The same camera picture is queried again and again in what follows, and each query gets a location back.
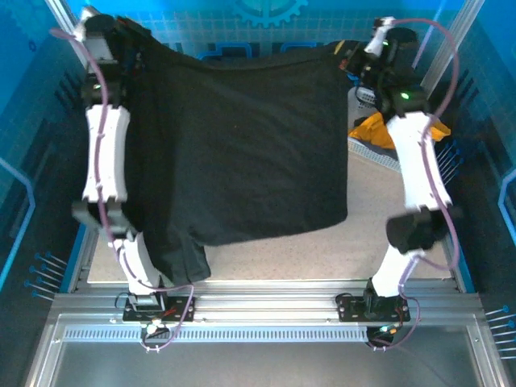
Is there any slotted grey cable duct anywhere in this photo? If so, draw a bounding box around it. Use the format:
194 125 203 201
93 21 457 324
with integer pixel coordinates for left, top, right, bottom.
63 326 472 343

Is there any black t-shirt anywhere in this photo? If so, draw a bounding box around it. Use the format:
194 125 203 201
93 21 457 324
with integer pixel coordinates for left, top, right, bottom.
120 38 352 285

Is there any grey metal tray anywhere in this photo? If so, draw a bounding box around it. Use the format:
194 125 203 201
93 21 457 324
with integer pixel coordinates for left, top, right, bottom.
23 314 511 387

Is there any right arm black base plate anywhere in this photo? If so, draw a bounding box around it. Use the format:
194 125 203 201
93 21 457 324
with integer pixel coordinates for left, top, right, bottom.
335 293 412 323

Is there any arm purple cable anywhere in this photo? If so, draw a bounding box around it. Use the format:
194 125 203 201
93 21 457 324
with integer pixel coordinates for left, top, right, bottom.
48 27 197 352
368 17 461 351

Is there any orange t-shirt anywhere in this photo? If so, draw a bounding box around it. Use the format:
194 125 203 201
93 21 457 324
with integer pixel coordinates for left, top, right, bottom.
348 111 452 150

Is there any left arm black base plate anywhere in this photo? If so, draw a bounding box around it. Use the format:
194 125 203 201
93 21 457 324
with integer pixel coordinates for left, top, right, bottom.
122 296 198 323

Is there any aluminium frame post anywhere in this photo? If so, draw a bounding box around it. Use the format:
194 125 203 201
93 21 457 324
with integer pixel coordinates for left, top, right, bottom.
44 0 92 77
414 0 487 100

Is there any aluminium mounting rail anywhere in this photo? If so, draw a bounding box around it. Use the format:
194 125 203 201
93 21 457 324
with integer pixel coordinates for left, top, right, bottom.
52 280 485 323

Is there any white plastic basket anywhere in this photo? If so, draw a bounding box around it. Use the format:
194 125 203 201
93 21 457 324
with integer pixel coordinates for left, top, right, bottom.
347 86 404 170

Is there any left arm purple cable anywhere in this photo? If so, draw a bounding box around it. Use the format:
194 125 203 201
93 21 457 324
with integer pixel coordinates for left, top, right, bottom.
48 27 197 352

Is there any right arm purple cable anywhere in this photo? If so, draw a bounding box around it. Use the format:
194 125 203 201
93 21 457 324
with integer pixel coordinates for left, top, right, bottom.
368 17 461 351

